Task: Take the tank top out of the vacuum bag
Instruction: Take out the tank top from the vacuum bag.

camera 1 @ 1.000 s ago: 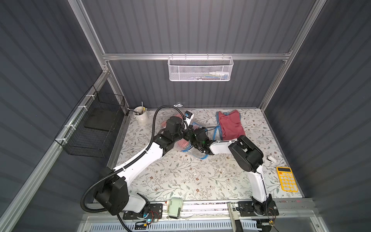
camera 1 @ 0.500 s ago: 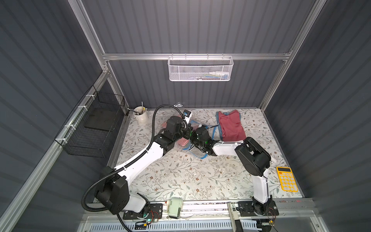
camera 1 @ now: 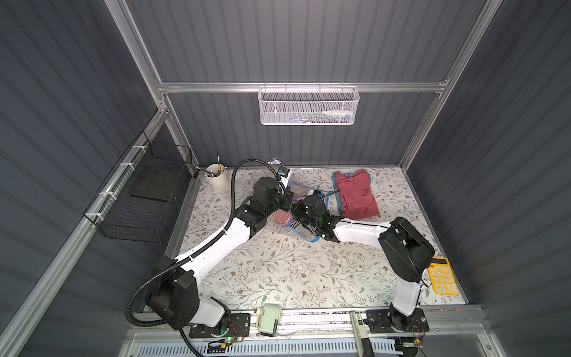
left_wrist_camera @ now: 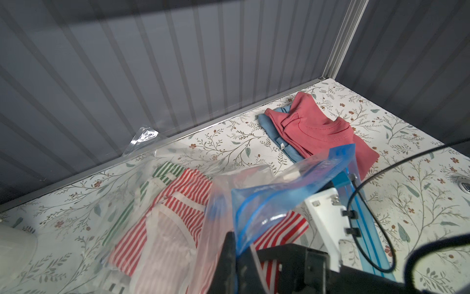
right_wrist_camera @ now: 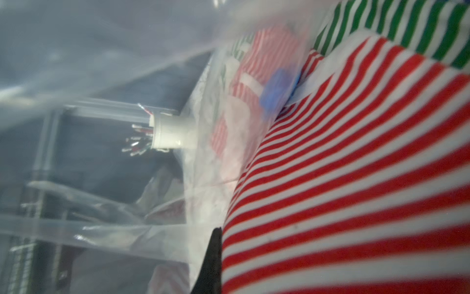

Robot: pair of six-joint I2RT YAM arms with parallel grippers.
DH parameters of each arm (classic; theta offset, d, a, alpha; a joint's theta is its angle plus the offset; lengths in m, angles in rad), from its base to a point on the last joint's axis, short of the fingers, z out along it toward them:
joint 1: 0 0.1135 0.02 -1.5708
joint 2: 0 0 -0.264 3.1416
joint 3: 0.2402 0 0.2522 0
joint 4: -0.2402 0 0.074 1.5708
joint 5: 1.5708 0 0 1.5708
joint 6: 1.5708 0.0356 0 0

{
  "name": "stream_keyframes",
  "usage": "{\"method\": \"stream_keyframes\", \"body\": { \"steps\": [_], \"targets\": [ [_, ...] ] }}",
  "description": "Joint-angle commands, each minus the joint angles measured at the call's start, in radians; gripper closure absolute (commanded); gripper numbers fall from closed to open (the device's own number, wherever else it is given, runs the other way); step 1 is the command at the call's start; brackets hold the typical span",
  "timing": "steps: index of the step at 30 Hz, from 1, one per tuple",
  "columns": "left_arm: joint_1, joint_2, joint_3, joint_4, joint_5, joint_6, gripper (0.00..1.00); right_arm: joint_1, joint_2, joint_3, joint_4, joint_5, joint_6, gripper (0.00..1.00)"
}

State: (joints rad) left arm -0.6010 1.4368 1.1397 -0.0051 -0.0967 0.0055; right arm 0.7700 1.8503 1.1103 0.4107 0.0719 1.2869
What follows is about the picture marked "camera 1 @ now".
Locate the yellow calculator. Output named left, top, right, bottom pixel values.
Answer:
left=428, top=257, right=459, bottom=296

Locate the white wire basket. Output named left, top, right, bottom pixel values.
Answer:
left=257, top=85, right=360, bottom=126

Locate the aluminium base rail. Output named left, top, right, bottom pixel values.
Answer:
left=117, top=306, right=487, bottom=357

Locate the black wire basket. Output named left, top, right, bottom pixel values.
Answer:
left=84, top=134, right=194, bottom=243

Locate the red ribbed garment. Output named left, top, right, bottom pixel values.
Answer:
left=333, top=169, right=379, bottom=220

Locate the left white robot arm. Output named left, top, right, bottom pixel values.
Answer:
left=145, top=170, right=293, bottom=331

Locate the black corrugated cable conduit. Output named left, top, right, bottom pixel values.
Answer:
left=124, top=158, right=286, bottom=327

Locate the clear vacuum bag blue zip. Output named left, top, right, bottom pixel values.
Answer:
left=270, top=160, right=330, bottom=242

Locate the striped garment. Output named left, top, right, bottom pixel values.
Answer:
left=270, top=187, right=309, bottom=227

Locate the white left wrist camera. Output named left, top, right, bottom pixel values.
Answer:
left=277, top=166, right=291, bottom=188

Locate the small green white box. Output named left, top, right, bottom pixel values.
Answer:
left=257, top=303, right=283, bottom=337

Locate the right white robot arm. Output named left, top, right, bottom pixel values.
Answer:
left=291, top=193, right=435, bottom=332

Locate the blue tank top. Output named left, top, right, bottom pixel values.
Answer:
left=332, top=171, right=343, bottom=216

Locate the white cup with tools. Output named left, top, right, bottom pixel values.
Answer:
left=197, top=156, right=230, bottom=193

